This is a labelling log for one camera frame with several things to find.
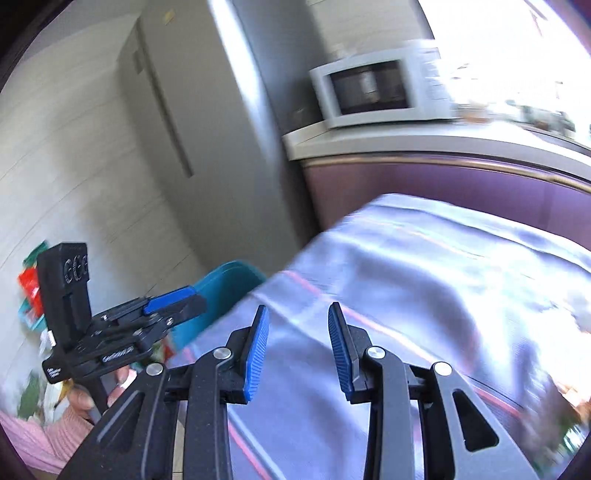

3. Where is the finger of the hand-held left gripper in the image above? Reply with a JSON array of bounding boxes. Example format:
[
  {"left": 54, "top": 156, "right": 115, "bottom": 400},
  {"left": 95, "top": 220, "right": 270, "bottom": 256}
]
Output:
[
  {"left": 92, "top": 286, "right": 208, "bottom": 329},
  {"left": 85, "top": 318, "right": 175, "bottom": 357}
]

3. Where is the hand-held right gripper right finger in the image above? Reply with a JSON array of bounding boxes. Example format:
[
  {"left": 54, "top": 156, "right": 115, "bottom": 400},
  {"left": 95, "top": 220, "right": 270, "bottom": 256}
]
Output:
[{"left": 327, "top": 302, "right": 541, "bottom": 480}]

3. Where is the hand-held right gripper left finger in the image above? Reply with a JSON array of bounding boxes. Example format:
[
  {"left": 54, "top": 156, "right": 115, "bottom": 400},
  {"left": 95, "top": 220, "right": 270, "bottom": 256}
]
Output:
[{"left": 58, "top": 305, "right": 271, "bottom": 480}]

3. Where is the teal plastic bin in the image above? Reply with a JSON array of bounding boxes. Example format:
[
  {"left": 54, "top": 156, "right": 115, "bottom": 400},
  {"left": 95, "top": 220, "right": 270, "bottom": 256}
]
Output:
[{"left": 173, "top": 261, "right": 269, "bottom": 352}]

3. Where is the person's left forearm pink sleeve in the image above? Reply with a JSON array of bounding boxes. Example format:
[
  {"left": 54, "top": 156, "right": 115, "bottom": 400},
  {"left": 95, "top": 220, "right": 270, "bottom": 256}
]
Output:
[{"left": 0, "top": 406, "right": 95, "bottom": 476}]

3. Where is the person's left hand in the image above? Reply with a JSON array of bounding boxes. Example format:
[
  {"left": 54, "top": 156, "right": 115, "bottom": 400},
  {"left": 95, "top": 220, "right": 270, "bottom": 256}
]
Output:
[{"left": 68, "top": 367, "right": 136, "bottom": 423}]

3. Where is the red green plastic bag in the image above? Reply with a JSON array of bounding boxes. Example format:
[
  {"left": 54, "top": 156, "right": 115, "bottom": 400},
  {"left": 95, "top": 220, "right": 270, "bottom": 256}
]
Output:
[{"left": 17, "top": 240, "right": 52, "bottom": 333}]

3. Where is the blue checked tablecloth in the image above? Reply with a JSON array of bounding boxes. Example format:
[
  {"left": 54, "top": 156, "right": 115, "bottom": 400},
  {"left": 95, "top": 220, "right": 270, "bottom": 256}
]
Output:
[{"left": 173, "top": 193, "right": 591, "bottom": 480}]

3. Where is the silver refrigerator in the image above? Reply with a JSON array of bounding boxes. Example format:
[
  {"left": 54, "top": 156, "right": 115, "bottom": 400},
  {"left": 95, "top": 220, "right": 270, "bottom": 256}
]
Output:
[{"left": 117, "top": 0, "right": 324, "bottom": 278}]

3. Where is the purple kitchen cabinet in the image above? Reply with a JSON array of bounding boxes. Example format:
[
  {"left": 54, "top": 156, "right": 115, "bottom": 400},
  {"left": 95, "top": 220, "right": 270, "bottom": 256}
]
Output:
[{"left": 281, "top": 117, "right": 591, "bottom": 241}]

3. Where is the white microwave oven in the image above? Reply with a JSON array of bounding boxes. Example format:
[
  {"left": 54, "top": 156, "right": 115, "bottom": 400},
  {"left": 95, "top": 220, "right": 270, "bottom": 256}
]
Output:
[{"left": 308, "top": 44, "right": 455, "bottom": 130}]

